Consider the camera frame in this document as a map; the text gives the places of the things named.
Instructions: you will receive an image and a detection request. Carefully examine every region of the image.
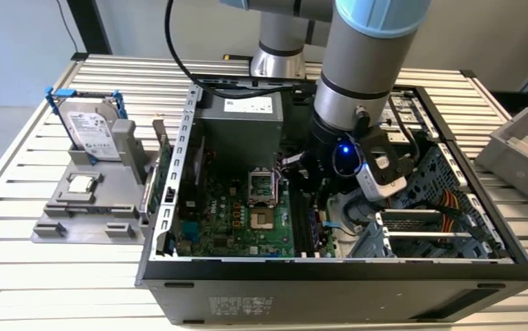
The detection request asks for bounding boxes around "black RAM slot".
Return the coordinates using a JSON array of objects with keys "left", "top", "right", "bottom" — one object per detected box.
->
[
  {"left": 290, "top": 198, "right": 304, "bottom": 257},
  {"left": 295, "top": 203, "right": 310, "bottom": 257},
  {"left": 302, "top": 205, "right": 316, "bottom": 257}
]

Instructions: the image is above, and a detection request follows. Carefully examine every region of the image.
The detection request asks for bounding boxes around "grey power supply unit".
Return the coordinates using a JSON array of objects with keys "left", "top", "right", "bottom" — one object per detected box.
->
[{"left": 196, "top": 92, "right": 286, "bottom": 173}]

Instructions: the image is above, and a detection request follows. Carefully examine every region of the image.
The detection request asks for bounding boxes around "metal socket cover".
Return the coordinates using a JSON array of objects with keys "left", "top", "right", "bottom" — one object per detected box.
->
[{"left": 247, "top": 167, "right": 278, "bottom": 207}]

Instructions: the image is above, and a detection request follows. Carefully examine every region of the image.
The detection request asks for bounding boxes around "silver drive bay cage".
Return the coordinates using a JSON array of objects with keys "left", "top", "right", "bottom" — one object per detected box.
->
[{"left": 380, "top": 90, "right": 435, "bottom": 149}]

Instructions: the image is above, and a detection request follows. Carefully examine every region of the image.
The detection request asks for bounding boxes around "CPU socket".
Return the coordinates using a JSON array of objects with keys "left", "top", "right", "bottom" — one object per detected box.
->
[{"left": 248, "top": 205, "right": 276, "bottom": 230}]

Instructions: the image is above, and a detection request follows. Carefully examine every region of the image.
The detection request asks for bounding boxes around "green motherboard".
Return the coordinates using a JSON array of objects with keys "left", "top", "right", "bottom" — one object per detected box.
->
[{"left": 176, "top": 172, "right": 339, "bottom": 258}]

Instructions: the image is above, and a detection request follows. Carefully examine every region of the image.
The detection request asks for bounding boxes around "grey disk bay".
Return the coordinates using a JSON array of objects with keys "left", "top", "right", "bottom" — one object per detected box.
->
[{"left": 348, "top": 205, "right": 506, "bottom": 258}]

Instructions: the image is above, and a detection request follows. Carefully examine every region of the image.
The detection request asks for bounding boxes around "green graphics card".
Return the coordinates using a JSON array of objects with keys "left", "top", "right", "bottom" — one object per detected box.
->
[{"left": 139, "top": 118, "right": 176, "bottom": 223}]

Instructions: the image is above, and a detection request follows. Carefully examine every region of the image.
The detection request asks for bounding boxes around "black PC case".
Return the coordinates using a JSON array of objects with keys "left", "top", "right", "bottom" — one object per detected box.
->
[{"left": 133, "top": 71, "right": 528, "bottom": 325}]

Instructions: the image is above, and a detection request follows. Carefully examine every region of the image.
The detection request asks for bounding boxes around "grey plastic bin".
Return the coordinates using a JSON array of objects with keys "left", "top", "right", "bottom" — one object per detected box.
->
[{"left": 473, "top": 107, "right": 528, "bottom": 205}]

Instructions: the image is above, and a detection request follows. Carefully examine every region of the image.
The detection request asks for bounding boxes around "grey parts rack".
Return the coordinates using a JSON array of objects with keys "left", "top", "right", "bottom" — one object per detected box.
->
[{"left": 30, "top": 119, "right": 163, "bottom": 244}]

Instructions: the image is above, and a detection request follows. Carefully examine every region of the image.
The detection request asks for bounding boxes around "hard disk in blue carrier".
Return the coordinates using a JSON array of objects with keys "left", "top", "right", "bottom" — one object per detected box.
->
[{"left": 42, "top": 86, "right": 127, "bottom": 163}]

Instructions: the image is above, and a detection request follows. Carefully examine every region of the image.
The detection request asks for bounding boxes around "silver CPU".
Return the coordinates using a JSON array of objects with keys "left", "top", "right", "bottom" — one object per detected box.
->
[{"left": 66, "top": 174, "right": 94, "bottom": 192}]

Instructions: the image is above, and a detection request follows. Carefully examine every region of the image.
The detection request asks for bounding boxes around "coloured wire bundle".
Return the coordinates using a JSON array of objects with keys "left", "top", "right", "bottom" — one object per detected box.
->
[{"left": 434, "top": 188, "right": 461, "bottom": 237}]

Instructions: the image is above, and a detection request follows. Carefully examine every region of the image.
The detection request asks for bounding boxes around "black cable yellow tag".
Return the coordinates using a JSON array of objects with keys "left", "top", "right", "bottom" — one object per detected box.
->
[{"left": 221, "top": 54, "right": 252, "bottom": 75}]

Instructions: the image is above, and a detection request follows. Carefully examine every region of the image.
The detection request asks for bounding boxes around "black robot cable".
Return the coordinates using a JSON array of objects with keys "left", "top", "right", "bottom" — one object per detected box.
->
[{"left": 163, "top": 0, "right": 295, "bottom": 101}]

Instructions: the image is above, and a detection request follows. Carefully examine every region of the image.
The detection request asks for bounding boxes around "black post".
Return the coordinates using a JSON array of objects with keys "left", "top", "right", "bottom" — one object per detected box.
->
[{"left": 66, "top": 0, "right": 113, "bottom": 56}]

